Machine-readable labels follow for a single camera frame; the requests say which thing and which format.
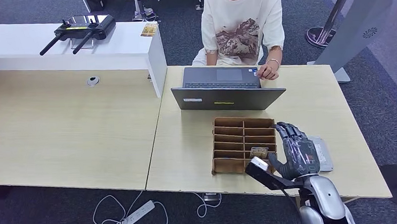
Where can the person's left hand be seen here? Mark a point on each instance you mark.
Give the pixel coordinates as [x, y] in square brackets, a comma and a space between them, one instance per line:
[269, 73]

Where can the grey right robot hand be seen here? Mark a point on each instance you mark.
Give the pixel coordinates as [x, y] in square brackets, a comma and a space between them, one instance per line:
[301, 157]

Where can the hotel room key card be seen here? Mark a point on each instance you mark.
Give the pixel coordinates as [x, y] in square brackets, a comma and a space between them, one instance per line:
[259, 152]

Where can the person's right forearm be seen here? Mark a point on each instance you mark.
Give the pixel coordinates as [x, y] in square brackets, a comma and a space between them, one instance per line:
[211, 58]

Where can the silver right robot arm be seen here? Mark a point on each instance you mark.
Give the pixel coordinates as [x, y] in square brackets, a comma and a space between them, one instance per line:
[326, 196]

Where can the person's left forearm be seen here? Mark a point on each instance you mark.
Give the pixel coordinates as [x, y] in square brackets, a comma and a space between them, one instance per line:
[275, 54]

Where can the grey card reader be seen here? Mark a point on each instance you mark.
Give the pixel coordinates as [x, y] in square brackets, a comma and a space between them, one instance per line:
[324, 156]

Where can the person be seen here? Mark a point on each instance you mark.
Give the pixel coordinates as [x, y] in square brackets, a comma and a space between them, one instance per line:
[237, 12]

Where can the wooden card organizer box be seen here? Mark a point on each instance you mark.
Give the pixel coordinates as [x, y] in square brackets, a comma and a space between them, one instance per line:
[229, 165]

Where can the yellow printed card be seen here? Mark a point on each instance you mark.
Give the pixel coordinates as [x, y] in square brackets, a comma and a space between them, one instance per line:
[149, 30]

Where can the grey laptop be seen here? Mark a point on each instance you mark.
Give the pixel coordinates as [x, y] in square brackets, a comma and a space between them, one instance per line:
[224, 99]

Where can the metal stanchion with round base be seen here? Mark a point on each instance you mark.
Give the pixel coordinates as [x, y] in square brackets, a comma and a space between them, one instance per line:
[315, 38]

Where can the beige desk leg panel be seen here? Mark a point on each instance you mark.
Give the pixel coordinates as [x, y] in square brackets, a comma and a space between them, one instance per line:
[351, 199]

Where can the grey power adapter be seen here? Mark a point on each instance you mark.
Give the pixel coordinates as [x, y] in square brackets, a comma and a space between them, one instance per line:
[211, 197]

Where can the grey kiosk panel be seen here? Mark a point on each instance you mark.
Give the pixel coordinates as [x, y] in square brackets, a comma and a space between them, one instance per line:
[365, 17]

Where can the stool base with footring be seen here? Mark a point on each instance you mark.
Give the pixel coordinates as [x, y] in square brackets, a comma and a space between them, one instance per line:
[139, 8]

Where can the white power strip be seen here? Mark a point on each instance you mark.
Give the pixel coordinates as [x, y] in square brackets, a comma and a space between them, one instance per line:
[137, 215]

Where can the black remote controller with antennas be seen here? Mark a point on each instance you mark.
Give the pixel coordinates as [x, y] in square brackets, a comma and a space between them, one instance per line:
[90, 28]

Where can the white raised counter shelf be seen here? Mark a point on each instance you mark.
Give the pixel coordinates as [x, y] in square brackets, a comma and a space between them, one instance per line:
[21, 43]

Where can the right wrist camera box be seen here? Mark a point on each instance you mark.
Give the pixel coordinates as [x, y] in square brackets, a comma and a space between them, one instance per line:
[261, 177]

